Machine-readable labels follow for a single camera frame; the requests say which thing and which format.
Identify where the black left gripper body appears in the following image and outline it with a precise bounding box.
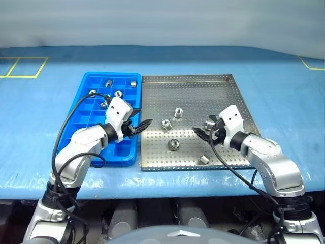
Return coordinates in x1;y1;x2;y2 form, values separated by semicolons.
122;116;136;139

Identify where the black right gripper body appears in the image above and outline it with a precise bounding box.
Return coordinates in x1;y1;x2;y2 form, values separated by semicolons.
210;119;229;147

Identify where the blue compartment tray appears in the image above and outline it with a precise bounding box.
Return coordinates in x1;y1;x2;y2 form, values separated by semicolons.
55;72;142;167

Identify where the perforated metal tray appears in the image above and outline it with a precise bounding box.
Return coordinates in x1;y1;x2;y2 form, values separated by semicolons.
139;74;262;172

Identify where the dark grey rounded shape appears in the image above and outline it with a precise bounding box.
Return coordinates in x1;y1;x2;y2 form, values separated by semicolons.
176;199;210;228
108;200;139;241

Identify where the grey domed robot torso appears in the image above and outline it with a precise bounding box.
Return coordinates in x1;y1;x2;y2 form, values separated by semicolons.
105;225;248;244

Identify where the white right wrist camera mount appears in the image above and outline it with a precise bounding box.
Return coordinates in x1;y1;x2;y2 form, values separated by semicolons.
218;105;246;144

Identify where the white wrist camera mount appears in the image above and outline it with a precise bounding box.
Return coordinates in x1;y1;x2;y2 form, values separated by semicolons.
105;97;133;142
218;105;246;144

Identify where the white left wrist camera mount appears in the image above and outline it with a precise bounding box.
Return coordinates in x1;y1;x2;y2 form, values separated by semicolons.
105;97;133;142

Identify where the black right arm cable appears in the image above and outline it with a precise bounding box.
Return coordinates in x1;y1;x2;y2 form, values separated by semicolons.
208;127;287;244

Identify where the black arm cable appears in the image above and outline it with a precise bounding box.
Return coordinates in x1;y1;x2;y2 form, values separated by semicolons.
208;127;287;244
51;91;112;244

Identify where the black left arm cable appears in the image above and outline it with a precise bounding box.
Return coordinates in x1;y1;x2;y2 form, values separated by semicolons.
51;91;112;244

